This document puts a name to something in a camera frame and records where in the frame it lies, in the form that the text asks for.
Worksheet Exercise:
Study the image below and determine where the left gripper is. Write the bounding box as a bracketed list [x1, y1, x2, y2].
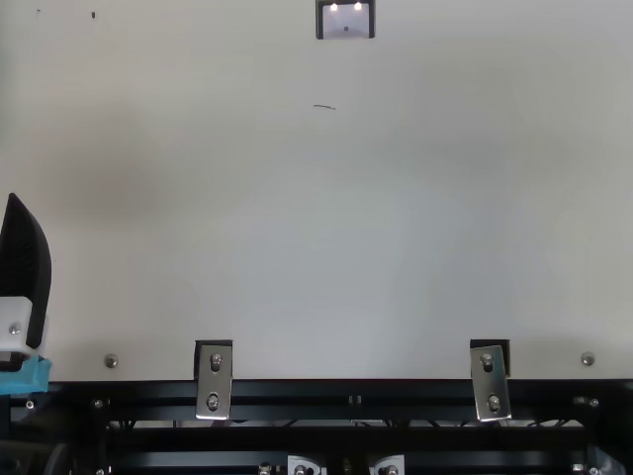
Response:
[0, 192, 53, 398]

